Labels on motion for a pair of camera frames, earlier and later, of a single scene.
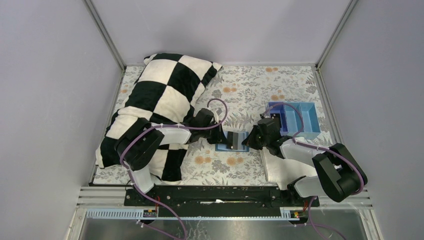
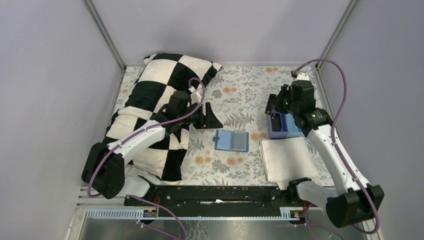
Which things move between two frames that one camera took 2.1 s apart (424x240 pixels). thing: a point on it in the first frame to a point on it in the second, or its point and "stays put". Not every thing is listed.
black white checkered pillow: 164,92 stays put
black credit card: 232,140 to 270,103
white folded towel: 283,171 stays put
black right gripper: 254,136 to 276,104
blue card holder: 242,136 stays put
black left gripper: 218,135 to 203,116
